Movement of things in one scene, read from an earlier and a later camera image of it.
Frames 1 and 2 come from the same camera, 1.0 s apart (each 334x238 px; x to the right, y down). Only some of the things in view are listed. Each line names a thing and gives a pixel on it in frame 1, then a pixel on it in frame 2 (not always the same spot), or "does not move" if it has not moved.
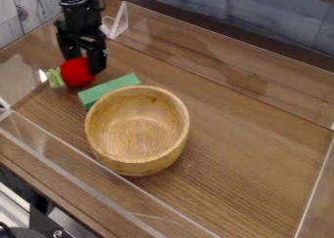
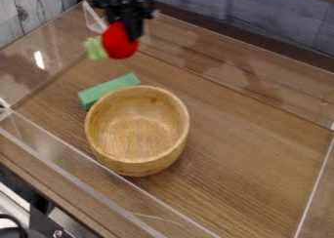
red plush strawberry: (76, 72) -> (116, 43)
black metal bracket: (41, 223) does not move
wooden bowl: (138, 129) does not move
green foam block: (90, 96) does not move
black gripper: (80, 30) -> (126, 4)
